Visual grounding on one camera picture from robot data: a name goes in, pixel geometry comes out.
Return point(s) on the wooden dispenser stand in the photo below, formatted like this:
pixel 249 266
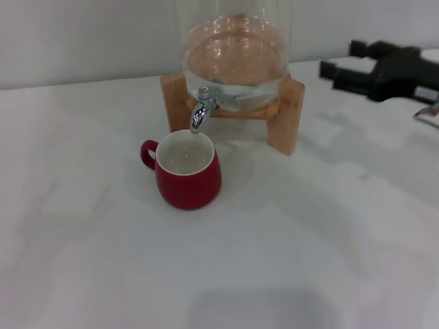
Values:
pixel 288 120

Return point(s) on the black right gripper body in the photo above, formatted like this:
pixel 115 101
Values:
pixel 401 75

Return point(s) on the chrome faucet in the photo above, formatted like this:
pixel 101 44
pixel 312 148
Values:
pixel 199 116

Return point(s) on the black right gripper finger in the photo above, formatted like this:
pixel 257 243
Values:
pixel 360 48
pixel 350 79

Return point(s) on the red ceramic cup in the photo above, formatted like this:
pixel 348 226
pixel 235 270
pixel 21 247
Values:
pixel 188 188

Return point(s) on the glass water dispenser jar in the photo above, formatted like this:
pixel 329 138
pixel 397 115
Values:
pixel 236 51

